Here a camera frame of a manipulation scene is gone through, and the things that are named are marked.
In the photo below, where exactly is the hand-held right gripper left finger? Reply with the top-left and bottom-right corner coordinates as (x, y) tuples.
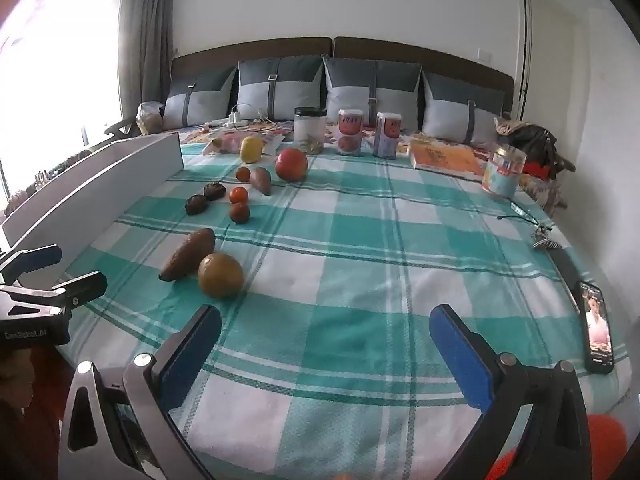
(59, 304), (222, 480)

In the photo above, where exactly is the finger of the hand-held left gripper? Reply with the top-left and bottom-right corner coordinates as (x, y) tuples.
(0, 271), (108, 317)
(0, 245), (62, 286)

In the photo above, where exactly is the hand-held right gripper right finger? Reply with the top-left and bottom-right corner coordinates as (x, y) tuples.
(429, 304), (593, 480)

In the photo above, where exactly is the greenish brown round fruit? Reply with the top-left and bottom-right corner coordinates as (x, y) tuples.
(198, 253), (244, 300)

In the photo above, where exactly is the white cardboard box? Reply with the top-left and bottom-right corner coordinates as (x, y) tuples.
(0, 132), (185, 281)

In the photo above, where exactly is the large sweet potato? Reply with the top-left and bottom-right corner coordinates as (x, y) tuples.
(159, 228), (217, 281)

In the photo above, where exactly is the black smartphone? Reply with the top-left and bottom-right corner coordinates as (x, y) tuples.
(577, 281), (615, 376)

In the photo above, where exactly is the bunch of keys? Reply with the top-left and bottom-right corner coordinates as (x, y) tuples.
(531, 225), (562, 251)

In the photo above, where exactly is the dark metal object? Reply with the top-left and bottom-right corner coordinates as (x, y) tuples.
(102, 119), (138, 138)

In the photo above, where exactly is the orange round object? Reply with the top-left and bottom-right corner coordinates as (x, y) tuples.
(487, 412), (628, 480)

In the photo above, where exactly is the clear bag of yellow food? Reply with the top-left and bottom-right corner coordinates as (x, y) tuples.
(137, 101), (165, 136)

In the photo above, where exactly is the small sweet potato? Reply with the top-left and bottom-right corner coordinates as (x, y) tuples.
(249, 167), (273, 196)

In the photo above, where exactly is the clear jar with colourful label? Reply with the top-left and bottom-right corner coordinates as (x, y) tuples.
(481, 144), (528, 198)

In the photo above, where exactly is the clear pink printed packet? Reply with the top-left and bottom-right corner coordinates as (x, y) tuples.
(202, 132), (286, 157)

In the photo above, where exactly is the orange book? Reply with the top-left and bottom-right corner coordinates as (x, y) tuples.
(407, 140), (493, 178)

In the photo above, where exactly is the grey white pillow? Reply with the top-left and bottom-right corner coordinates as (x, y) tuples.
(162, 66), (238, 128)
(322, 56), (423, 131)
(236, 55), (326, 122)
(421, 71), (506, 145)

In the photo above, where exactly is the large red round fruit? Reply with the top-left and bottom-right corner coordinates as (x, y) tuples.
(275, 147), (309, 182)

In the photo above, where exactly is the dark bag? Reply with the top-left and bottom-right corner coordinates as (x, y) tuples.
(495, 117), (576, 176)

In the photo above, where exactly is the grey curtain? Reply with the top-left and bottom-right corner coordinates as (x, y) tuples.
(117, 0), (176, 126)

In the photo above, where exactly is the clear jar with black lid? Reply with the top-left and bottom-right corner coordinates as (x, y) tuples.
(293, 107), (327, 154)

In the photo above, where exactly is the brown padded headboard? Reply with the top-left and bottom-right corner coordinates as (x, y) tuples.
(170, 36), (516, 116)

